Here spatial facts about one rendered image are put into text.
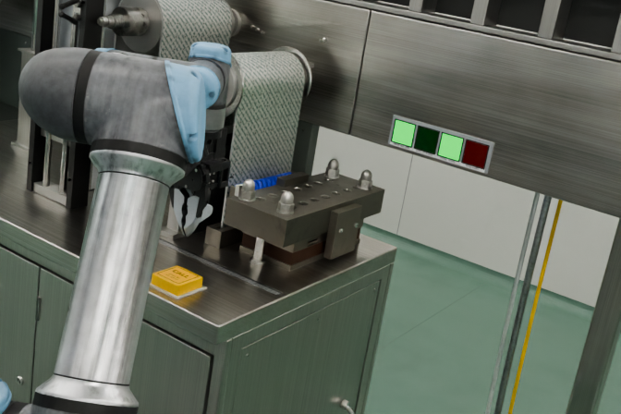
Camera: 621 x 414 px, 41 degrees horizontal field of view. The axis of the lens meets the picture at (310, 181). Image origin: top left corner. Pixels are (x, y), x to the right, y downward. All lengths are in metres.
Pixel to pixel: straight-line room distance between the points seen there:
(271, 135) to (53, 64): 0.93
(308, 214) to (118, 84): 0.82
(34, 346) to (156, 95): 1.08
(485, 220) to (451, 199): 0.22
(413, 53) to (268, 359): 0.74
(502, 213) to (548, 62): 2.67
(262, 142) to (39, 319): 0.62
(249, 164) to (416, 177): 2.78
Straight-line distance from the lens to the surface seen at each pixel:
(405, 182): 4.61
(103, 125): 1.00
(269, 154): 1.91
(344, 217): 1.83
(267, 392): 1.75
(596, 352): 2.04
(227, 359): 1.57
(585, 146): 1.77
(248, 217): 1.74
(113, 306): 0.96
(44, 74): 1.03
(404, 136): 1.91
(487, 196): 4.42
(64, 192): 2.01
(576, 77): 1.76
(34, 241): 1.83
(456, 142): 1.86
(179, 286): 1.58
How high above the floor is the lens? 1.58
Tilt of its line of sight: 16 degrees down
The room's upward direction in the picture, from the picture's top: 9 degrees clockwise
